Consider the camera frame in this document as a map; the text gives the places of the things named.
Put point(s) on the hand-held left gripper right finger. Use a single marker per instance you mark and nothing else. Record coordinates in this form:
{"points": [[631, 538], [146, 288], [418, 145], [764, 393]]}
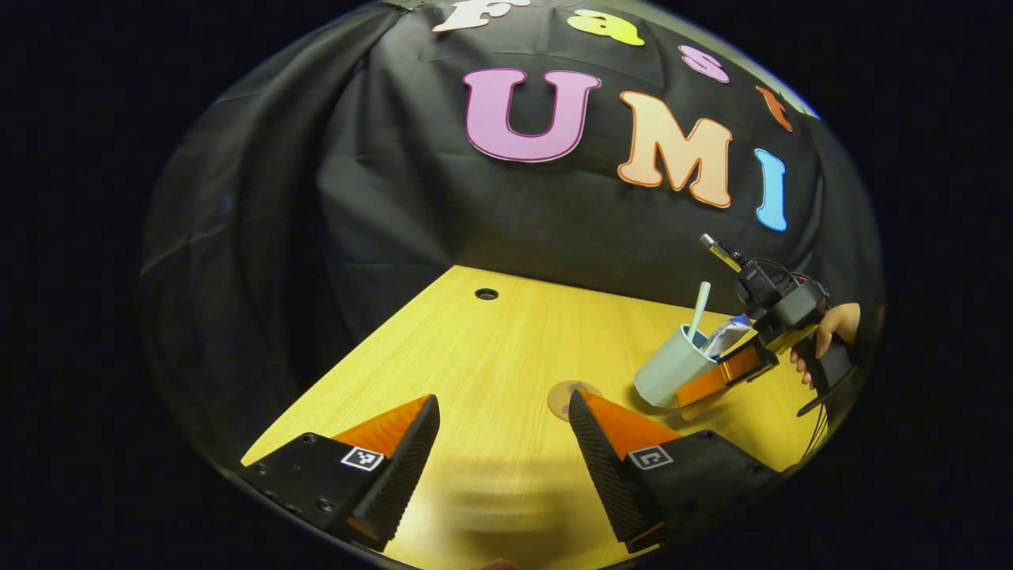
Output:
{"points": [[601, 475]]}

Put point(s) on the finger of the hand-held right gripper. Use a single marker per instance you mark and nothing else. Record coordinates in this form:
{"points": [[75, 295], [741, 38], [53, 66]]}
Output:
{"points": [[756, 356]]}

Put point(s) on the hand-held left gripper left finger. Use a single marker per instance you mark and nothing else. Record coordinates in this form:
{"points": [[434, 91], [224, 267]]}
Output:
{"points": [[407, 475]]}

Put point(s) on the white toothpaste tube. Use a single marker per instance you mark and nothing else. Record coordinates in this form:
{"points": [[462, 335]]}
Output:
{"points": [[726, 332]]}

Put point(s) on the pale green toothbrush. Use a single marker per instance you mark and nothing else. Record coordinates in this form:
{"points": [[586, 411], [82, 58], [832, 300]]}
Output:
{"points": [[699, 305]]}

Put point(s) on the round cork coaster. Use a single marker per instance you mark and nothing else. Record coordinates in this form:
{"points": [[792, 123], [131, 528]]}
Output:
{"points": [[560, 400]]}

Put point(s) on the pale green cup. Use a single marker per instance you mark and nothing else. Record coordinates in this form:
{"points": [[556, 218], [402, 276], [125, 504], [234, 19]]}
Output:
{"points": [[669, 372]]}

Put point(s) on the wooden desktop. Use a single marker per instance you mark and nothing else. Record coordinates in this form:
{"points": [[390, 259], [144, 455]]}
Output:
{"points": [[491, 356]]}

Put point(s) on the black backdrop cloth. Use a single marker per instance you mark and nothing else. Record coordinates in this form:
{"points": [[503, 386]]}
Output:
{"points": [[380, 198]]}

